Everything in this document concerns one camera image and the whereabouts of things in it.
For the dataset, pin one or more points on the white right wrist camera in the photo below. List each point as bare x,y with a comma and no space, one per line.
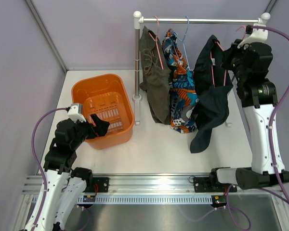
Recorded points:
259,33

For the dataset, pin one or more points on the dark navy shorts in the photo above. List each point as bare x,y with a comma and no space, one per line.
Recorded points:
212,108

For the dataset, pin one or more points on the olive green shorts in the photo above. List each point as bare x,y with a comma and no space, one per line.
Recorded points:
155,80

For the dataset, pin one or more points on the colourful patterned shorts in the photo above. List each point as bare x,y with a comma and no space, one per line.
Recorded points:
183,94

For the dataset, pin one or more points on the white slotted cable duct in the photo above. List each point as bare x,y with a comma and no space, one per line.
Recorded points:
190,199

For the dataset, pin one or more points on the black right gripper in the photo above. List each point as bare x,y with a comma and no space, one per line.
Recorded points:
228,54

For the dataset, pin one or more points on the orange plastic basket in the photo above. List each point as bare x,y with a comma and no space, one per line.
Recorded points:
105,96

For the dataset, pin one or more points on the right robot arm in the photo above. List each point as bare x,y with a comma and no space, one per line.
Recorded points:
250,63

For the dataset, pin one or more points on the pink hanger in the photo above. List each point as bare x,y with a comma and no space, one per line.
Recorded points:
156,41
213,60

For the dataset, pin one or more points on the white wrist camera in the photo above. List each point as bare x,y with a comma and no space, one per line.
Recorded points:
259,33
75,113

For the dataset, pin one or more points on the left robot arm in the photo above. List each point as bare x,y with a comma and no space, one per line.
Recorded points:
62,185

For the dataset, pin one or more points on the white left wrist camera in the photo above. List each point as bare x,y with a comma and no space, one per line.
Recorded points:
75,113

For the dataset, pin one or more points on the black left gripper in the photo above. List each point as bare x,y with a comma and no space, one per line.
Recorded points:
101,130

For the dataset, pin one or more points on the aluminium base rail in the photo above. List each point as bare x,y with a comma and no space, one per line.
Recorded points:
154,184

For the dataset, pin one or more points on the metal clothes rack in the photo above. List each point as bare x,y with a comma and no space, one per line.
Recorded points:
138,20

